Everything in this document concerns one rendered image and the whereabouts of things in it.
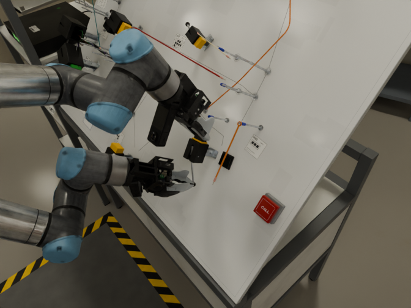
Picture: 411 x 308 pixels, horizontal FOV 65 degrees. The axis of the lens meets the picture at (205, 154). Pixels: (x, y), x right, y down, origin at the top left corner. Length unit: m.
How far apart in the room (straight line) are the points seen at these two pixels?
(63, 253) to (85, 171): 0.18
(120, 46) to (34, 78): 0.16
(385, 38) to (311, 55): 0.16
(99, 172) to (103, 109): 0.22
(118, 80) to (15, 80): 0.16
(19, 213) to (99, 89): 0.30
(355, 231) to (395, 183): 0.50
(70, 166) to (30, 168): 2.01
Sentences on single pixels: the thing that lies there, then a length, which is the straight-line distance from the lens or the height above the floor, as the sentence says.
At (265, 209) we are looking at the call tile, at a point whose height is 1.11.
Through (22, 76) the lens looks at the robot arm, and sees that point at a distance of 0.63.
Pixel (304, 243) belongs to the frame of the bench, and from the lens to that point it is 1.14.
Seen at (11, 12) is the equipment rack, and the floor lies 1.29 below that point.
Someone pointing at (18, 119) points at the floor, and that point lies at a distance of 3.31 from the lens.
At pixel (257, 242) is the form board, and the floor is 1.01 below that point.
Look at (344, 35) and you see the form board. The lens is 0.83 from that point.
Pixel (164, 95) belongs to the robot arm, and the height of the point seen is 1.37.
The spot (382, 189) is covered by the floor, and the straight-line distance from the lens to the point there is 2.44.
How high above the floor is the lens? 1.79
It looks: 47 degrees down
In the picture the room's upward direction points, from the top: 5 degrees counter-clockwise
